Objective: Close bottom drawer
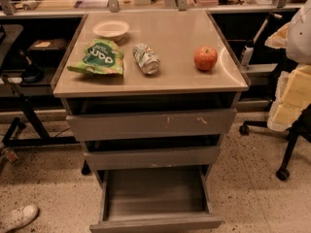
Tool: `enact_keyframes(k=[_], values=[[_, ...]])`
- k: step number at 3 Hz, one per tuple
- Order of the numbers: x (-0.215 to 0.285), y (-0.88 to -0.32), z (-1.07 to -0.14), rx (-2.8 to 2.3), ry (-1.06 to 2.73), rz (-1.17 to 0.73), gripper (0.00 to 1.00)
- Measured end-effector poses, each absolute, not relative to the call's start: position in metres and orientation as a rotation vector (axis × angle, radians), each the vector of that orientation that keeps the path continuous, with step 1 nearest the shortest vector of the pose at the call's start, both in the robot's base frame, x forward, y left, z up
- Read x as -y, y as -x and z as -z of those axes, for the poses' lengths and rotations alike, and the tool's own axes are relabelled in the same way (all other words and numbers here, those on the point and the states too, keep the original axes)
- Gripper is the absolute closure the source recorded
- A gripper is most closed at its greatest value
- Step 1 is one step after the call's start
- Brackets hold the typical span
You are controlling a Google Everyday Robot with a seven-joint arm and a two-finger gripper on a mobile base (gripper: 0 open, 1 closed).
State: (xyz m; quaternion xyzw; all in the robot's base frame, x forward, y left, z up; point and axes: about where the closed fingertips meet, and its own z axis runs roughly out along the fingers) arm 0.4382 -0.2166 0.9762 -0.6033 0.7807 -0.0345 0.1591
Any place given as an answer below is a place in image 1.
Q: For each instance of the white sneaker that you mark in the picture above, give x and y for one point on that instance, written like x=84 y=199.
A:
x=18 y=218

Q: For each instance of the red apple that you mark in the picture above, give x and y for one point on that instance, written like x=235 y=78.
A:
x=205 y=58

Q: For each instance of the grey bottom drawer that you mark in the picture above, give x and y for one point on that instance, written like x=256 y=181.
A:
x=159 y=200

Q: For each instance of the black table frame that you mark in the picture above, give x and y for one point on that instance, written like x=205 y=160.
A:
x=9 y=34

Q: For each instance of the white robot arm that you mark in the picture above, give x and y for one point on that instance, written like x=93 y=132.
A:
x=293 y=91

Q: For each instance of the black office chair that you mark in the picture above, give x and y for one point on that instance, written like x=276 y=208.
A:
x=300 y=128

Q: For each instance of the grey drawer cabinet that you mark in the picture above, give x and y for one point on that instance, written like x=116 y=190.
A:
x=174 y=36

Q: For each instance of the grey drawer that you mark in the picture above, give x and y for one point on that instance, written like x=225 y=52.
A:
x=159 y=200
x=134 y=117
x=152 y=152

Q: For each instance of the crushed soda can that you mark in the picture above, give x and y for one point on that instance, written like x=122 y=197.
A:
x=146 y=59

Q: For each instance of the grey middle drawer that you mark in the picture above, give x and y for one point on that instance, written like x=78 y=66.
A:
x=152 y=152

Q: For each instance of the green chip bag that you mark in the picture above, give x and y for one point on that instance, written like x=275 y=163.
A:
x=102 y=57

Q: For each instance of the white paper bowl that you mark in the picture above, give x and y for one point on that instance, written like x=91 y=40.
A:
x=113 y=30

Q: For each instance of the grey top drawer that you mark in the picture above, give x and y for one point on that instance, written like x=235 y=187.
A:
x=134 y=117

